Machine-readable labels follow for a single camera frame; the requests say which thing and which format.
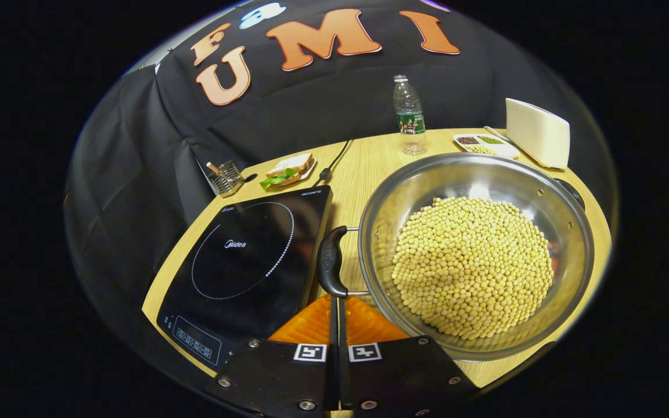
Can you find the white spoon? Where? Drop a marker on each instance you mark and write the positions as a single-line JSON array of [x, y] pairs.
[[494, 132]]

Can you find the black induction cooktop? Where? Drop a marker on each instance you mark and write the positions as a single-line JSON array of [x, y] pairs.
[[241, 278]]

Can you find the white toaster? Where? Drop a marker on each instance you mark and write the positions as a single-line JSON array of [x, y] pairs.
[[538, 136]]

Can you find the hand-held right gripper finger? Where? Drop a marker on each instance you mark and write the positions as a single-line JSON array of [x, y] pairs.
[[342, 331], [333, 331]]

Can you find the sandwich with lettuce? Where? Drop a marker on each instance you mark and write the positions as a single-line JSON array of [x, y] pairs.
[[291, 164]]

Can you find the clear plastic water bottle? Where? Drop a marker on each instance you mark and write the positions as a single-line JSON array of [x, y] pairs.
[[410, 122]]

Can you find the small black object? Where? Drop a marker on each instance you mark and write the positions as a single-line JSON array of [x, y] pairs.
[[250, 177]]

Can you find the pile of soybeans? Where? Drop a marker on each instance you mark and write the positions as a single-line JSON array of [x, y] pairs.
[[474, 267]]

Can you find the white divided dish of beans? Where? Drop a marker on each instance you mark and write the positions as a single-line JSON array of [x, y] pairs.
[[506, 150]]

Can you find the white plate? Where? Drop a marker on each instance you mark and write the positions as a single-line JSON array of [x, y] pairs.
[[310, 170]]

